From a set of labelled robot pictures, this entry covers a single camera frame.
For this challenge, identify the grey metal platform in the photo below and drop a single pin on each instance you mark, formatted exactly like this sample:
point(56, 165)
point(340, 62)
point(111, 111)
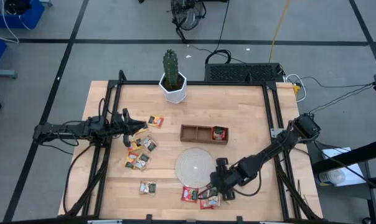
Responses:
point(2, 73)

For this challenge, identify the black computer tower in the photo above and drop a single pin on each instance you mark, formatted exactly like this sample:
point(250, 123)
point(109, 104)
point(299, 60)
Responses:
point(244, 73)

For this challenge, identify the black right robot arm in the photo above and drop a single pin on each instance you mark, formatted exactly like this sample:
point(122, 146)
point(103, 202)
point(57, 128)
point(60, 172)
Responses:
point(278, 143)

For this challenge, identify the black metal cart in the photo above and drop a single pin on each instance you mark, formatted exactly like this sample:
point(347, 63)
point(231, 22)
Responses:
point(350, 157)

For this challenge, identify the silver metal bracket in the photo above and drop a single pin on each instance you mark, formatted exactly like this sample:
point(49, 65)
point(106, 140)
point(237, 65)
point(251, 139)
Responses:
point(275, 133)

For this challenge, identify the white box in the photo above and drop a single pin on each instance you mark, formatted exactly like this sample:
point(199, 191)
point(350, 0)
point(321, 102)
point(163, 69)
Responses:
point(354, 179)

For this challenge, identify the yellow power plug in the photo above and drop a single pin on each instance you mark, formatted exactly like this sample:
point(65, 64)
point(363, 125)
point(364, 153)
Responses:
point(296, 89)

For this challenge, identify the round woven placemat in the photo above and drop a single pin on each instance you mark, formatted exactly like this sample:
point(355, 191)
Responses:
point(195, 167)

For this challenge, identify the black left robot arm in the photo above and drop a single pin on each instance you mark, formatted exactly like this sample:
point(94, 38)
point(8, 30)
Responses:
point(66, 129)

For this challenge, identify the green cactus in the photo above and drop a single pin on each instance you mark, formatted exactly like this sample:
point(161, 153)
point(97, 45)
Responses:
point(170, 67)

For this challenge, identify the white hexagonal plant pot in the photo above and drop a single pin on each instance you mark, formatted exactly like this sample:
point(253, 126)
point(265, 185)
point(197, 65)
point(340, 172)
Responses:
point(175, 95)

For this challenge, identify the white blue can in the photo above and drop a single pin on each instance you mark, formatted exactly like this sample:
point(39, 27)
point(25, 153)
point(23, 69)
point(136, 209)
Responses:
point(329, 178)

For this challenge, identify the black floor fan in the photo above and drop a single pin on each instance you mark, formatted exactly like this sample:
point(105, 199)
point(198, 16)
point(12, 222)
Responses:
point(188, 14)

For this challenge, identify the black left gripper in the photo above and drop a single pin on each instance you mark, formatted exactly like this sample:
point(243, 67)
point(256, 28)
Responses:
point(125, 129)

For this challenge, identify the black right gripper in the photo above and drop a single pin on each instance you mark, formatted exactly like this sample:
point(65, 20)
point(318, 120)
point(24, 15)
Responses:
point(225, 179)

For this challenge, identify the wooden compartment box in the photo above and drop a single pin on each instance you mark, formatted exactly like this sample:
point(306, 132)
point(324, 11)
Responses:
point(195, 133)

